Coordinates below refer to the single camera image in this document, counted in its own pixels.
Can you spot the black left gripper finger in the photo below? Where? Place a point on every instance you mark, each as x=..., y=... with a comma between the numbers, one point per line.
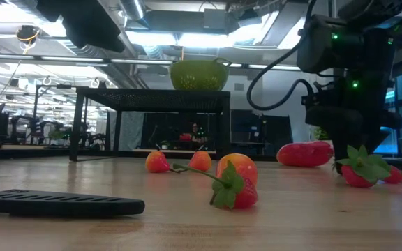
x=96, y=35

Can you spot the green plastic colander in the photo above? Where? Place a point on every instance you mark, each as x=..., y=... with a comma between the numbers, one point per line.
x=197, y=76

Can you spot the green plant in white pot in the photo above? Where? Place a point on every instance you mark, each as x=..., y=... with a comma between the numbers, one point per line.
x=321, y=134

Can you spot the person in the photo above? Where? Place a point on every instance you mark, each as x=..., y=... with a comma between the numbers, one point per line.
x=195, y=134

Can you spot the black perforated metal shelf rack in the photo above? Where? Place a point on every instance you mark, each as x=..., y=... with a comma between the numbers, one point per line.
x=152, y=99

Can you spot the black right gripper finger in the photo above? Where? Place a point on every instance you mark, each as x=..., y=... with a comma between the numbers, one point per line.
x=374, y=144
x=338, y=150

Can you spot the black aluminium table frame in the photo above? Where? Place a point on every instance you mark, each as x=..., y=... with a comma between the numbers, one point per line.
x=93, y=153

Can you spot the black background cabinet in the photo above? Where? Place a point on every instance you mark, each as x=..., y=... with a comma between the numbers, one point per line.
x=260, y=130

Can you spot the red orange toy pepper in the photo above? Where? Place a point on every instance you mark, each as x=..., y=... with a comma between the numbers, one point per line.
x=302, y=155

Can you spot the long-stemmed red toy strawberry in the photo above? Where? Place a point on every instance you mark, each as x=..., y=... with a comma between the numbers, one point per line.
x=246, y=197

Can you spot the grey curtain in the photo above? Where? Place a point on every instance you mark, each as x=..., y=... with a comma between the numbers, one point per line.
x=127, y=130

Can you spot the black background workstation frame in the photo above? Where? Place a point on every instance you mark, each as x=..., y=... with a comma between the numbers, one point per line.
x=37, y=104

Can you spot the yellow orange toy pear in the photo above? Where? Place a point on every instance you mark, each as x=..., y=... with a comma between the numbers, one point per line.
x=157, y=163
x=243, y=165

